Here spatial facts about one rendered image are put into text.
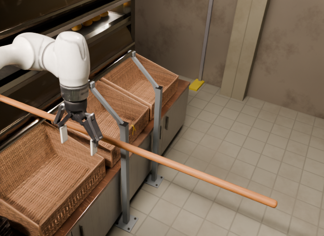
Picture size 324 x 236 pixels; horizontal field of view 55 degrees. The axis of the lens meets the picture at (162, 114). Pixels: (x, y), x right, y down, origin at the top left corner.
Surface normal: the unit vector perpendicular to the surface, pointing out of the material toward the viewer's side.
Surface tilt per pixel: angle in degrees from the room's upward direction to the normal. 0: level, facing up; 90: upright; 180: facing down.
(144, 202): 0
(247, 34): 90
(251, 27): 90
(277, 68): 90
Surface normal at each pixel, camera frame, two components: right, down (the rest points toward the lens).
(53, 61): -0.59, 0.34
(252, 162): 0.05, -0.81
